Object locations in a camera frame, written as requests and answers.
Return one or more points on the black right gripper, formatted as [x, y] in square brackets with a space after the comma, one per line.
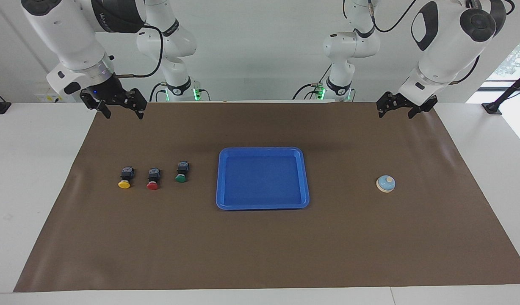
[109, 91]

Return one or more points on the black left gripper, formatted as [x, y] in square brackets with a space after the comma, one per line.
[397, 101]

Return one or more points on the light blue desk bell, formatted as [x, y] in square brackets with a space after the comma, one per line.
[387, 183]

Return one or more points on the yellow push button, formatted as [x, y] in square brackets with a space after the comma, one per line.
[124, 184]

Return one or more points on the red push button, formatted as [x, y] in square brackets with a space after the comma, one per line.
[153, 185]

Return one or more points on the green push button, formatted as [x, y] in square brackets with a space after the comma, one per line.
[181, 178]

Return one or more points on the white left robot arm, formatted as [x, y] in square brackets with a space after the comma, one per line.
[442, 55]

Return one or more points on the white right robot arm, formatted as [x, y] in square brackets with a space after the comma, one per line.
[73, 38]

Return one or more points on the blue plastic tray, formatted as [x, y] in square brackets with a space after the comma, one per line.
[264, 182]

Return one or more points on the white socket box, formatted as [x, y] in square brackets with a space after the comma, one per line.
[46, 98]

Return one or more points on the brown table mat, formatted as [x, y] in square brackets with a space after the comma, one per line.
[158, 245]

